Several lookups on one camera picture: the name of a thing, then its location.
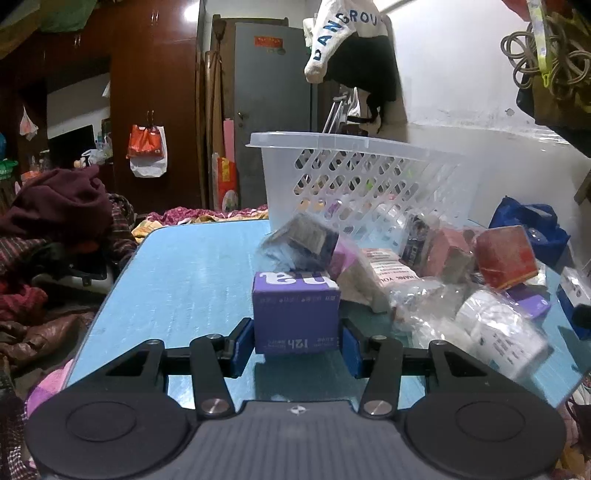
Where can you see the small white plastic bag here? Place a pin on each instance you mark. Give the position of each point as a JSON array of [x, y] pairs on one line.
[[27, 125]]

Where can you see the white box in clear wrap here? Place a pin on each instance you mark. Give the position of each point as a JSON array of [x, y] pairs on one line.
[[498, 330]]

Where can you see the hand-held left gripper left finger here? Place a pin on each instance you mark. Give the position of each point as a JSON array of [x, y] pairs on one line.
[[244, 347]]

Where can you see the orange and white plastic bag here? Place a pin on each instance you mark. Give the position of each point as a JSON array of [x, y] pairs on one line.
[[147, 147]]

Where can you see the blue and white box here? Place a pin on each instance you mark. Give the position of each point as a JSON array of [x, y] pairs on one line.
[[575, 288]]

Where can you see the crumpled clear plastic wrap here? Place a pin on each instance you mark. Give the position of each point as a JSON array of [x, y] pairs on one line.
[[422, 300]]

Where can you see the dark box in clear wrap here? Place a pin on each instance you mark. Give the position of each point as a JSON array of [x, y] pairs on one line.
[[304, 236]]

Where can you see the red gift bag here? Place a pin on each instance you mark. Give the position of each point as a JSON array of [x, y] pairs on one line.
[[226, 184]]

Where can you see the pink cloth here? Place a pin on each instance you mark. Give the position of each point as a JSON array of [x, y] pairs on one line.
[[46, 385]]

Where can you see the red cardboard box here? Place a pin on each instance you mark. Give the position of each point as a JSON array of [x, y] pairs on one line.
[[505, 256]]

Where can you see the brown wooden wardrobe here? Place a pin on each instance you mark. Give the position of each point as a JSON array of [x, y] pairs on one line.
[[157, 74]]

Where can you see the small purple packet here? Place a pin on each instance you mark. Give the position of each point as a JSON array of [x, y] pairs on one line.
[[531, 302]]

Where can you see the pink tissue packet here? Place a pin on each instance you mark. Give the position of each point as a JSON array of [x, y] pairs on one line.
[[383, 270]]

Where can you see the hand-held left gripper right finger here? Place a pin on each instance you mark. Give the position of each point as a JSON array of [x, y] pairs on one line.
[[351, 351]]

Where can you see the grey metal door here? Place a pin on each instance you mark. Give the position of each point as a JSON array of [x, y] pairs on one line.
[[272, 92]]

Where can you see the purple cardboard box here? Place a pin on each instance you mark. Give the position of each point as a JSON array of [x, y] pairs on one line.
[[295, 318]]

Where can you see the dark hanging bag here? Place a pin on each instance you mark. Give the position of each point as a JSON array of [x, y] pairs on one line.
[[554, 110]]

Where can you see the white plastic basket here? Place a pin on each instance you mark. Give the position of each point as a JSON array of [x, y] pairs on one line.
[[279, 184]]

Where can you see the white garment with blue letters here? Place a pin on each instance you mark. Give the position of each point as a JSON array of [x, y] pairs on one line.
[[337, 32]]

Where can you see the floral bedding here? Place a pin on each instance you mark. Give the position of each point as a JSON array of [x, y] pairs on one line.
[[203, 214]]

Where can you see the pink and brown box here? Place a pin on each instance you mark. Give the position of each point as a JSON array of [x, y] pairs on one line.
[[445, 256]]

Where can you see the wooden wall bracket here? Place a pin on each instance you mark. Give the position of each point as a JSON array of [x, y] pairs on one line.
[[584, 187]]

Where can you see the blue fabric bag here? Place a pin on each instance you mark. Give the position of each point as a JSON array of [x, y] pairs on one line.
[[521, 217]]

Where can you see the metal crutches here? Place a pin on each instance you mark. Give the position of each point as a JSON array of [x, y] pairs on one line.
[[339, 110]]

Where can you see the brown leather jacket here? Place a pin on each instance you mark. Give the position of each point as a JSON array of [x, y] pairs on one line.
[[41, 334]]

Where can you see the maroon cloth pile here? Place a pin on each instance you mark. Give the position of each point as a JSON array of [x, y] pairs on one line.
[[60, 203]]

